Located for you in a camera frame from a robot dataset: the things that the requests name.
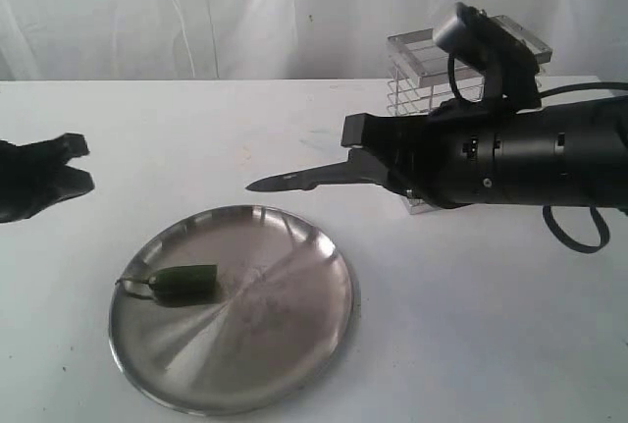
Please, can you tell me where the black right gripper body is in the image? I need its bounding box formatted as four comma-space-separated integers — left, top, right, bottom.
382, 99, 500, 209

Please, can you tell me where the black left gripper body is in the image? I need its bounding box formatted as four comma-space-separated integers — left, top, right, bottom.
1, 140, 37, 224

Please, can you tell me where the black handled kitchen knife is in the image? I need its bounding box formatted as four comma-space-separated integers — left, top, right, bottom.
244, 160, 354, 193

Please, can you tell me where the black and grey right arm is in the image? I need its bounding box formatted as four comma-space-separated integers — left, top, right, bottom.
341, 96, 627, 209

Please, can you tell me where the white backdrop curtain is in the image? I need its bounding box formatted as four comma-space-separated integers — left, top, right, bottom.
1, 0, 627, 80

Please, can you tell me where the round stainless steel plate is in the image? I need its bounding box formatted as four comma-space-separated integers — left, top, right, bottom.
108, 205, 359, 415

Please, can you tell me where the metal wire utensil holder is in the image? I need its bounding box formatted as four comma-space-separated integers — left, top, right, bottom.
387, 15, 553, 215

